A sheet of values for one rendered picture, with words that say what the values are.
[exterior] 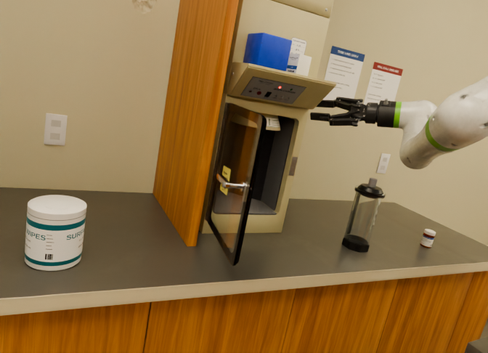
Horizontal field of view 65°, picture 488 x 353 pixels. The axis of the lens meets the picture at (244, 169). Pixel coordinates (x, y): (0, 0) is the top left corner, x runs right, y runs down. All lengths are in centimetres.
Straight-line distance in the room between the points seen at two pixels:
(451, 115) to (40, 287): 98
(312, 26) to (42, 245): 101
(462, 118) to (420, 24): 141
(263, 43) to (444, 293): 123
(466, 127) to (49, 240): 97
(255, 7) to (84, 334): 100
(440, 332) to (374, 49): 134
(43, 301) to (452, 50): 228
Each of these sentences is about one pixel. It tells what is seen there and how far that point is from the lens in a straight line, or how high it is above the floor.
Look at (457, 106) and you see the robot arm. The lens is 96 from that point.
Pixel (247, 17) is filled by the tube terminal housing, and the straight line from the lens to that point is 123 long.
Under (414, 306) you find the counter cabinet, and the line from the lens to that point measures 169.
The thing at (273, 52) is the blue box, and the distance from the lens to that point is 114.
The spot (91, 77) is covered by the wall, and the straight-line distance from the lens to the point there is 154.
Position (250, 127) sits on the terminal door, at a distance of 97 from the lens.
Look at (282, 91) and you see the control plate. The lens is 122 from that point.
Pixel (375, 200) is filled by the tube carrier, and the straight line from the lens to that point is 143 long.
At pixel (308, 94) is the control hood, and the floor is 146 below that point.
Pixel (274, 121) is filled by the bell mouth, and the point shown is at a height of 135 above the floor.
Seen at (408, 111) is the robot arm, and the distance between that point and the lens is 140.
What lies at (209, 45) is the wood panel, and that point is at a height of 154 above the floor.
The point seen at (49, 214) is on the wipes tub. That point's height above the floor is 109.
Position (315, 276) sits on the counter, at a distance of 121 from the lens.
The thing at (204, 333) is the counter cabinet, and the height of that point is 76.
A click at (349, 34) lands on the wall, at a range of 200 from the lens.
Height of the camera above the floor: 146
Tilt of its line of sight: 13 degrees down
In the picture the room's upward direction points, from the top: 11 degrees clockwise
